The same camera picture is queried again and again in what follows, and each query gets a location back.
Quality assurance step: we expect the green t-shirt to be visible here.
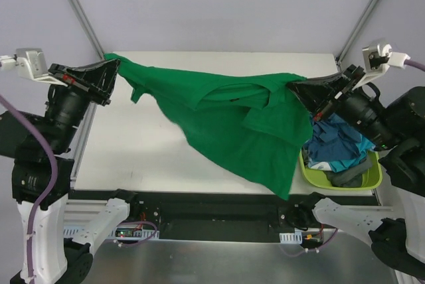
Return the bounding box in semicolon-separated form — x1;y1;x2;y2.
104;53;313;199

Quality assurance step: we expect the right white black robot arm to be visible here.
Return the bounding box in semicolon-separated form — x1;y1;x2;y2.
286;65;424;283

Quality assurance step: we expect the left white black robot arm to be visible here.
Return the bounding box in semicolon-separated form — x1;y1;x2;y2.
1;59;141;283

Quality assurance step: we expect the dark blue t-shirt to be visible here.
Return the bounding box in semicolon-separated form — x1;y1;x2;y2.
303;114;363;162

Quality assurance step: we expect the teal blue t-shirt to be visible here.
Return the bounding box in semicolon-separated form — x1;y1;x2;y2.
325;132;375;172

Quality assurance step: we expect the lime green plastic basket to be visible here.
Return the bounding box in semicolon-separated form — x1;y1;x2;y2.
299;151;383;191

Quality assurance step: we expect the grey t-shirt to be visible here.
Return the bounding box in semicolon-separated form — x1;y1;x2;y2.
325;158;372;188

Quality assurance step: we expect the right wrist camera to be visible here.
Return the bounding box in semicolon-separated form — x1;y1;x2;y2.
362;39;410;84

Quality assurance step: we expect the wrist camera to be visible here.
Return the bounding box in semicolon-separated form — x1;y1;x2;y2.
362;39;410;84
1;48;57;84

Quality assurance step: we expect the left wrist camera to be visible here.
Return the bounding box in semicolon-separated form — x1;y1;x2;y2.
1;48;57;84

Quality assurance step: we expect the left aluminium frame post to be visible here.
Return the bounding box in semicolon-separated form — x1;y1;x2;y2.
68;0;105;60

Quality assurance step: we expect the aluminium frame post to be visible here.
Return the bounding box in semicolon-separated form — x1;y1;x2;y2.
335;0;382;67
68;0;105;60

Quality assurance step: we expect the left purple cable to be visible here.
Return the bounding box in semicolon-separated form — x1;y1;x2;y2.
0;94;59;284

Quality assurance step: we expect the right aluminium frame post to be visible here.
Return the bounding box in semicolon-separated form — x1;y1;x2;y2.
335;0;382;67

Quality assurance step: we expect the aluminium front rail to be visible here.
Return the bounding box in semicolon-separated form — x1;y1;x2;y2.
64;200;107;226

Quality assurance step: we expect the right white cable duct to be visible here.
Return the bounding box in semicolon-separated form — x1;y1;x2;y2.
279;232;303;245

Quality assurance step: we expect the white cable duct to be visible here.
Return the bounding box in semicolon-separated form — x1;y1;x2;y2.
64;226;160;241
279;232;303;245

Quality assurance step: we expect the left white cable duct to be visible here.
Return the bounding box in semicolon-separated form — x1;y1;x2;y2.
64;226;160;241

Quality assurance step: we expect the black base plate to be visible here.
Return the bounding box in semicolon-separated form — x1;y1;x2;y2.
99;190;336;244

